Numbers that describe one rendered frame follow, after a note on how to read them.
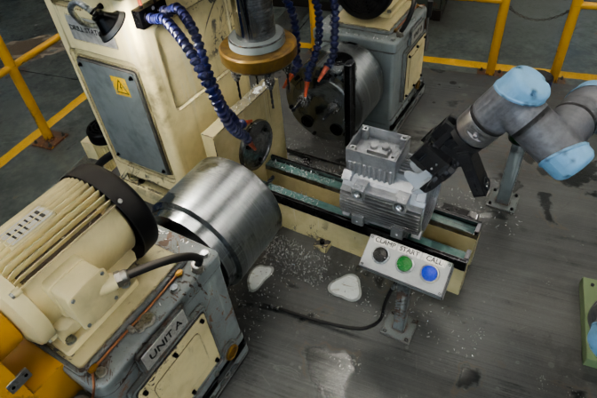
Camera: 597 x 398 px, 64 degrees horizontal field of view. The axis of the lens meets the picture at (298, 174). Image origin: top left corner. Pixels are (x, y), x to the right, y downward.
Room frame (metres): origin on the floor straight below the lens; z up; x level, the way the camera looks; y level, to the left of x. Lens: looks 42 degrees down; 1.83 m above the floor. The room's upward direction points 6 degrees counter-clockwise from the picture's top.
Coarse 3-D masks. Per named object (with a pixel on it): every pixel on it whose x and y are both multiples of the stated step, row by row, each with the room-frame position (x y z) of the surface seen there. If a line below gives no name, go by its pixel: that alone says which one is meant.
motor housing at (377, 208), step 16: (400, 176) 0.78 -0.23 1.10; (368, 192) 0.77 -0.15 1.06; (384, 192) 0.77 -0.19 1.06; (432, 192) 0.84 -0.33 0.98; (352, 208) 0.78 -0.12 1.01; (368, 208) 0.76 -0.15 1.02; (384, 208) 0.75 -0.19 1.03; (416, 208) 0.72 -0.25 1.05; (432, 208) 0.81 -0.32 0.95; (384, 224) 0.74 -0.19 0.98; (400, 224) 0.72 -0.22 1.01; (416, 224) 0.70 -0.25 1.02
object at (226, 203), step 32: (224, 160) 0.82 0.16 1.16; (192, 192) 0.72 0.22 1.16; (224, 192) 0.72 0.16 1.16; (256, 192) 0.74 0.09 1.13; (160, 224) 0.69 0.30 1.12; (192, 224) 0.65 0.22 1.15; (224, 224) 0.66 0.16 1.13; (256, 224) 0.69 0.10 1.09; (224, 256) 0.61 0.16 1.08; (256, 256) 0.66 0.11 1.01
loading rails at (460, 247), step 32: (288, 160) 1.08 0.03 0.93; (288, 192) 0.95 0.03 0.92; (320, 192) 0.98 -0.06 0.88; (288, 224) 0.92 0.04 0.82; (320, 224) 0.86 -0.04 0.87; (352, 224) 0.81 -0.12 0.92; (448, 224) 0.78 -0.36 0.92; (480, 224) 0.76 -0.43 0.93; (448, 256) 0.67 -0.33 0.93; (448, 288) 0.66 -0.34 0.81
